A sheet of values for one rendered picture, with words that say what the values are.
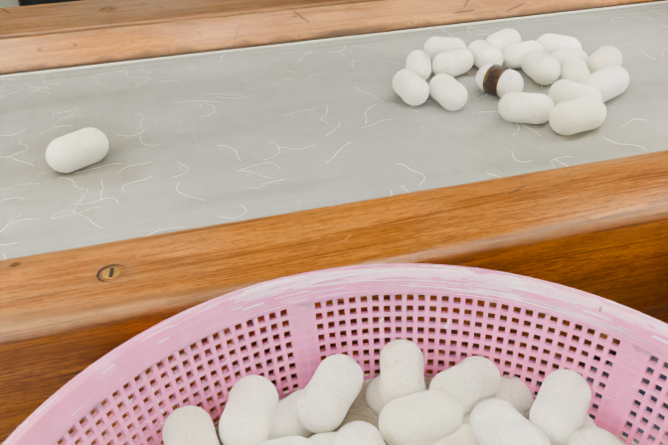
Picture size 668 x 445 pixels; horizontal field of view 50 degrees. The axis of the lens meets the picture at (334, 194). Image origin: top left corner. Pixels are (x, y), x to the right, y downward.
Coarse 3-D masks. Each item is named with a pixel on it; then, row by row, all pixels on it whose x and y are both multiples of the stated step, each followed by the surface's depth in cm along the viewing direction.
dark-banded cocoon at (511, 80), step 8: (488, 64) 51; (480, 72) 50; (504, 72) 49; (512, 72) 49; (480, 80) 50; (504, 80) 49; (512, 80) 49; (520, 80) 49; (480, 88) 51; (504, 88) 49; (512, 88) 49; (520, 88) 49
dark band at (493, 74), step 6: (492, 66) 50; (498, 66) 50; (486, 72) 50; (492, 72) 50; (498, 72) 49; (486, 78) 50; (492, 78) 49; (498, 78) 49; (486, 84) 50; (492, 84) 50; (486, 90) 50; (492, 90) 50; (498, 96) 50
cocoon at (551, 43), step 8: (544, 40) 55; (552, 40) 55; (560, 40) 55; (568, 40) 55; (576, 40) 55; (544, 48) 55; (552, 48) 55; (560, 48) 55; (568, 48) 55; (576, 48) 55
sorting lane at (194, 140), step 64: (128, 64) 58; (192, 64) 58; (256, 64) 57; (320, 64) 57; (384, 64) 57; (640, 64) 55; (0, 128) 48; (64, 128) 48; (128, 128) 47; (192, 128) 47; (256, 128) 47; (320, 128) 47; (384, 128) 47; (448, 128) 46; (512, 128) 46; (640, 128) 46; (0, 192) 41; (64, 192) 40; (128, 192) 40; (192, 192) 40; (256, 192) 40; (320, 192) 40; (384, 192) 40; (0, 256) 35
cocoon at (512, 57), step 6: (522, 42) 55; (528, 42) 55; (534, 42) 55; (510, 48) 54; (516, 48) 54; (522, 48) 54; (528, 48) 54; (534, 48) 54; (540, 48) 54; (504, 54) 54; (510, 54) 54; (516, 54) 54; (522, 54) 54; (504, 60) 55; (510, 60) 54; (516, 60) 54; (510, 66) 54; (516, 66) 54
